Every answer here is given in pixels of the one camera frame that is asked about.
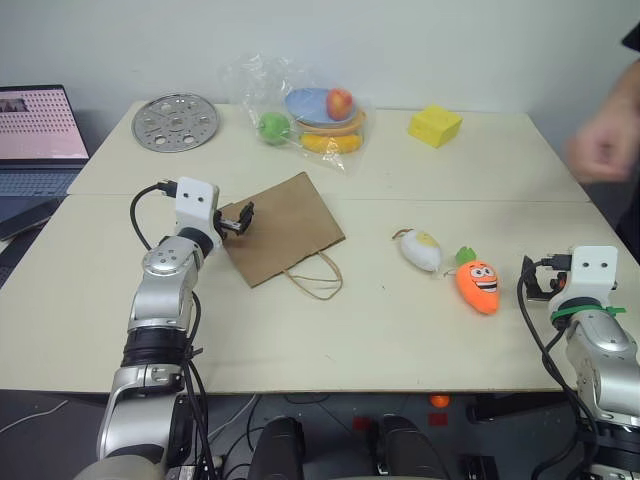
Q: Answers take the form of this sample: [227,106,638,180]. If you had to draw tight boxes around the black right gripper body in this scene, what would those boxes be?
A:
[534,255,570,302]

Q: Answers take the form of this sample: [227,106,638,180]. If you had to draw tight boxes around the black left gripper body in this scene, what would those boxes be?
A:
[213,209,243,239]

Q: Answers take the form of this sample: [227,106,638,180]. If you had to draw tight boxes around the brown paper bag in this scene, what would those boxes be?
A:
[217,171,348,302]

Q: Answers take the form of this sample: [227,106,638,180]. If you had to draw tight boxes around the clear plastic bag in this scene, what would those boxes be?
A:
[218,51,377,177]

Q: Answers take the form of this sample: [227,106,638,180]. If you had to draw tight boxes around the person's bare hand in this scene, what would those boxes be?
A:
[563,110,640,184]

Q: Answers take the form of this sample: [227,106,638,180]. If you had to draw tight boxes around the green zip tie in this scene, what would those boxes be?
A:
[550,303,627,322]

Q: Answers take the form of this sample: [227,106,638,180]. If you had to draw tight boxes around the orange carrot plush toy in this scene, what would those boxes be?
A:
[453,245,502,317]

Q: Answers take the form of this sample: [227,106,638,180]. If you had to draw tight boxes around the green apple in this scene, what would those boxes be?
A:
[257,111,293,147]

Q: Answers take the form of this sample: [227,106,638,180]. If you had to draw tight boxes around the yellow toy fruit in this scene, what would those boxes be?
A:
[299,131,364,155]

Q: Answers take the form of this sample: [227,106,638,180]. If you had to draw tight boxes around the white plush toy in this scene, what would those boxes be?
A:
[391,228,444,274]

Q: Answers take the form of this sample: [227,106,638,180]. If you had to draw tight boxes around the perforated steel steamer plate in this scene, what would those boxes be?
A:
[131,93,221,153]

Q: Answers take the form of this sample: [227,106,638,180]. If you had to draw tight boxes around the blue plate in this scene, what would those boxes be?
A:
[284,87,361,127]

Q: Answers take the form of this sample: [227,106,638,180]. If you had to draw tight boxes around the red apple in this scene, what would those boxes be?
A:
[325,87,356,122]

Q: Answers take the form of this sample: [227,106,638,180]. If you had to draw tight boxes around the orange plate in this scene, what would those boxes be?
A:
[293,108,369,137]

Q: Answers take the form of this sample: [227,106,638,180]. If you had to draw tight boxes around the yellow cheese block toy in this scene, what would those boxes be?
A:
[407,103,464,150]

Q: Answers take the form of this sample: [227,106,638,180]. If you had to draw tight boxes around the dark rounded shape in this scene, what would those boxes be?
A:
[373,413,449,480]
[248,416,307,480]

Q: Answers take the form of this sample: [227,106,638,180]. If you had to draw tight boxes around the grey laptop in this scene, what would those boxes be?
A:
[0,84,92,212]

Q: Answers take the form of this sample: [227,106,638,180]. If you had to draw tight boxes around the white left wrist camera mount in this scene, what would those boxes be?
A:
[174,176,222,249]

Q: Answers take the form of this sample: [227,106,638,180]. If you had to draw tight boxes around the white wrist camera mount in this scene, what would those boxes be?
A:
[546,244,620,315]
[174,176,222,249]

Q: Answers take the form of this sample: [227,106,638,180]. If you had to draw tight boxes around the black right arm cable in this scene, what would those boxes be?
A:
[516,252,604,480]

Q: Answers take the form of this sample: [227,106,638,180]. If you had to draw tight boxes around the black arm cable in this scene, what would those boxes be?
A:
[516,252,604,480]
[129,180,177,251]

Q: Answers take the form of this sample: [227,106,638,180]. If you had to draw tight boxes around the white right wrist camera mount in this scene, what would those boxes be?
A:
[546,244,620,315]

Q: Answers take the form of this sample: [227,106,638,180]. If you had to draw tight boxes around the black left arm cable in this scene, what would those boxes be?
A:
[129,180,177,251]

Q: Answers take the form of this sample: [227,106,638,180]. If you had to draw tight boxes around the white floor cable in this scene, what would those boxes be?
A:
[0,397,70,436]

